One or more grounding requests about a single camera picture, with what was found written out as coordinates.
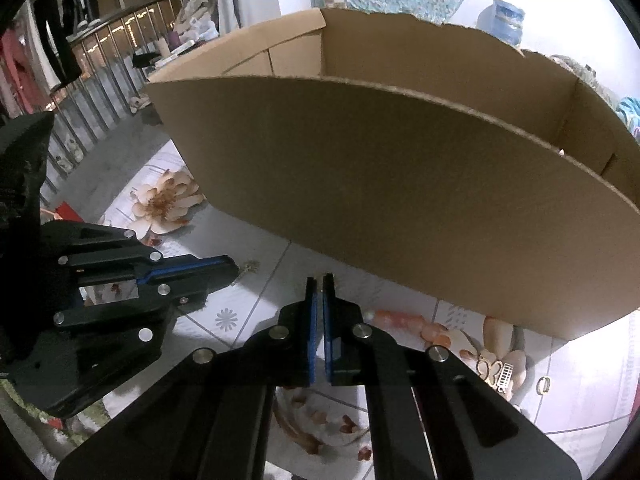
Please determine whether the pink bead bracelet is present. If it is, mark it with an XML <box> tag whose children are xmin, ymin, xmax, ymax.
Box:
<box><xmin>369</xmin><ymin>308</ymin><xmax>477</xmax><ymax>361</ymax></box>

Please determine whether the blue water jug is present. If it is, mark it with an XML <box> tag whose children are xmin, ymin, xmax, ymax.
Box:
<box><xmin>477</xmin><ymin>0</ymin><xmax>526</xmax><ymax>51</ymax></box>

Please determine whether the red hanging garment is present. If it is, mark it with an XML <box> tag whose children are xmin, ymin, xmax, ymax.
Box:
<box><xmin>0</xmin><ymin>27</ymin><xmax>39</xmax><ymax>116</ymax></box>

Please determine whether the metal railing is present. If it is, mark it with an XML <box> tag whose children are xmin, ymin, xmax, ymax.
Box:
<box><xmin>47</xmin><ymin>2</ymin><xmax>221</xmax><ymax>196</ymax></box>

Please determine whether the dark hanging jacket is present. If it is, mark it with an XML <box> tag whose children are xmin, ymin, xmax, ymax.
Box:
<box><xmin>32</xmin><ymin>0</ymin><xmax>101</xmax><ymax>89</ymax></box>

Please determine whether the gold butterfly pendant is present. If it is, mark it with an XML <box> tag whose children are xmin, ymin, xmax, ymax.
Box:
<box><xmin>476</xmin><ymin>352</ymin><xmax>515</xmax><ymax>392</ymax></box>

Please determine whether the olive folded cloth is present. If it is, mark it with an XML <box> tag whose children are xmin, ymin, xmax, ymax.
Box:
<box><xmin>547</xmin><ymin>54</ymin><xmax>619</xmax><ymax>106</ymax></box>

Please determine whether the brown cardboard box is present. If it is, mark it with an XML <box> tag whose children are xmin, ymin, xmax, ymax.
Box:
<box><xmin>144</xmin><ymin>7</ymin><xmax>640</xmax><ymax>344</ymax></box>

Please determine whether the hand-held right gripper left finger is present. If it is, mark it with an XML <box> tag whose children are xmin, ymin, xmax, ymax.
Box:
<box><xmin>54</xmin><ymin>276</ymin><xmax>321</xmax><ymax>480</ymax></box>

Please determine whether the blue blanket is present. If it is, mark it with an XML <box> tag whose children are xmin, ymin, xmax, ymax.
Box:
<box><xmin>617</xmin><ymin>97</ymin><xmax>640</xmax><ymax>137</ymax></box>

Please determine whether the floral table cover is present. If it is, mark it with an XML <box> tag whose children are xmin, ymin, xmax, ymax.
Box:
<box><xmin>47</xmin><ymin>140</ymin><xmax>637</xmax><ymax>480</ymax></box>

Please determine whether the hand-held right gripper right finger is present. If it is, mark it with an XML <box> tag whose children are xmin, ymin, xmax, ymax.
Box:
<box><xmin>322</xmin><ymin>273</ymin><xmax>583</xmax><ymax>480</ymax></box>

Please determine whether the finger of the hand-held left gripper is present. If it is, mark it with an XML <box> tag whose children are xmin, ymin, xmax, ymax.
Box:
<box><xmin>42</xmin><ymin>221</ymin><xmax>240</xmax><ymax>281</ymax></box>
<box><xmin>54</xmin><ymin>273</ymin><xmax>240</xmax><ymax>346</ymax></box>

